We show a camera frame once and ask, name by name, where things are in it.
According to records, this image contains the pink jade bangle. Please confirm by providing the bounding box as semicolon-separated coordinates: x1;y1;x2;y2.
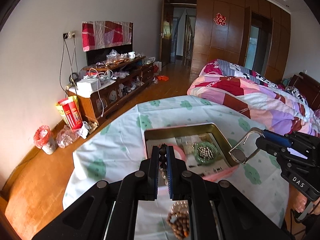
167;143;186;161

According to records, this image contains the white cloud-print tablecloth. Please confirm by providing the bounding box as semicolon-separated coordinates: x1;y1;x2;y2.
59;96;289;239

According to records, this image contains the pearl necklace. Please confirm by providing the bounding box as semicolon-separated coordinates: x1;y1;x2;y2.
166;200;190;240

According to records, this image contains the silver ring bracelet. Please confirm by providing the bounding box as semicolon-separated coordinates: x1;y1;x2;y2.
228;127;264;165

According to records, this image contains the wooden door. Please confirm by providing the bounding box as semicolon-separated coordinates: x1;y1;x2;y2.
160;0;174;67

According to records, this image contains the clear plastic bag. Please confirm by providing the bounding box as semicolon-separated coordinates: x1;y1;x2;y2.
55;125;79;148

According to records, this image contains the orange item on floor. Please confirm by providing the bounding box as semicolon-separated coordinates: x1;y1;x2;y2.
156;75;169;81

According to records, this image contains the wooden TV cabinet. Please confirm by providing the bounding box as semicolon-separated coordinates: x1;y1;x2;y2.
67;57;154;125

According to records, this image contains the wall power socket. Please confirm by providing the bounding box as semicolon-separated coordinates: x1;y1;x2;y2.
63;31;76;40

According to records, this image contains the television with patchwork cover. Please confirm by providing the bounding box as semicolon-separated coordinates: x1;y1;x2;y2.
82;21;133;66

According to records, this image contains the green jade bangle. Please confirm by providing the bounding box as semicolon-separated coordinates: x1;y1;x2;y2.
194;141;220;165

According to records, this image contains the pink Genji tin box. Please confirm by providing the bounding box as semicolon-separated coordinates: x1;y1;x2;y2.
144;123;238;181

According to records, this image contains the red yellow paper bag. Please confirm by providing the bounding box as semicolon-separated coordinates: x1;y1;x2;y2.
55;95;82;130

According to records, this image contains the white box on cabinet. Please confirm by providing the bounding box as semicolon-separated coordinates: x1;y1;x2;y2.
76;79;101;96

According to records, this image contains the red double happiness sticker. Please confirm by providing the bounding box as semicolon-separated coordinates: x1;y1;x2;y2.
214;12;226;26

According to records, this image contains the white mug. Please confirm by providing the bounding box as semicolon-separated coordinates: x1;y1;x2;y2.
128;51;136;60

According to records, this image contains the wooden wardrobe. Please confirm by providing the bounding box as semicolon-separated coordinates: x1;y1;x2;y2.
191;0;291;83

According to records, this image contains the bin with red bag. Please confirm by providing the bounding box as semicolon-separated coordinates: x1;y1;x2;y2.
33;125;57;155

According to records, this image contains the dark wooden headboard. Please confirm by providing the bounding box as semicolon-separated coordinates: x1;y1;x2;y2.
289;72;320;111

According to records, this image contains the silver bead chain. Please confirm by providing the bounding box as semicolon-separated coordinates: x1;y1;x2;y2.
197;145;215;160

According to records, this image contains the person's right hand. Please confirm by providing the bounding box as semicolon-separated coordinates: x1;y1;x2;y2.
293;192;320;215

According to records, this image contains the patchwork pink quilt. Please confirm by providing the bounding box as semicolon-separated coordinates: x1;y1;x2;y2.
187;59;319;137

